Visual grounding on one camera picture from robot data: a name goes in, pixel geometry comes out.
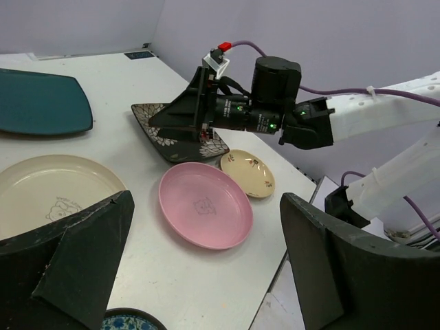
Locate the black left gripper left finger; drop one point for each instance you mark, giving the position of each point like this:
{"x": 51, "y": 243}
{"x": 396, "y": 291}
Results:
{"x": 60, "y": 275}

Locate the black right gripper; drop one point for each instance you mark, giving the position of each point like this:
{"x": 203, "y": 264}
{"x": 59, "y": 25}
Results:
{"x": 222, "y": 103}

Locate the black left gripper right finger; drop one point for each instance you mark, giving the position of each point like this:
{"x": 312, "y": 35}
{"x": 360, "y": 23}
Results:
{"x": 347, "y": 278}

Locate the black floral square plate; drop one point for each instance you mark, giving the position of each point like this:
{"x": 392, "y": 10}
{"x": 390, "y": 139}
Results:
{"x": 175, "y": 151}

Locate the blue patterned dark plate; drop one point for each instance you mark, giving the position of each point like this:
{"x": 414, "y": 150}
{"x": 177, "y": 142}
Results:
{"x": 130, "y": 319}

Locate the small beige floral plate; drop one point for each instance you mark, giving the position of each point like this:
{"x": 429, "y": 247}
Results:
{"x": 249, "y": 172}

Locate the pink round plate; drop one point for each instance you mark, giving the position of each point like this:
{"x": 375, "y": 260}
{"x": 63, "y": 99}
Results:
{"x": 205, "y": 206}

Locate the cream bear plate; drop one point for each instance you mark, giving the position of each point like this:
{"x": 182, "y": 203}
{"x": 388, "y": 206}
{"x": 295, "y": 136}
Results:
{"x": 45, "y": 189}

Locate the teal square plate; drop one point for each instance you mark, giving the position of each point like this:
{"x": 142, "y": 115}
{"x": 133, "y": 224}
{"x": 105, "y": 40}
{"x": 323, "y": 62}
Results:
{"x": 35, "y": 103}

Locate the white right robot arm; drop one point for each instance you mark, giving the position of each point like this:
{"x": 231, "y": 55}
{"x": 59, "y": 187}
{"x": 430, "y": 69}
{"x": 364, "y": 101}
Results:
{"x": 379, "y": 116}

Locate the dark table label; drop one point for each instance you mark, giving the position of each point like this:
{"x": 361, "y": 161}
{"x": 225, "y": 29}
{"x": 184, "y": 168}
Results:
{"x": 139, "y": 55}

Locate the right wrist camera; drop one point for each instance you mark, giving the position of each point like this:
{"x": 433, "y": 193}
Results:
{"x": 218, "y": 58}

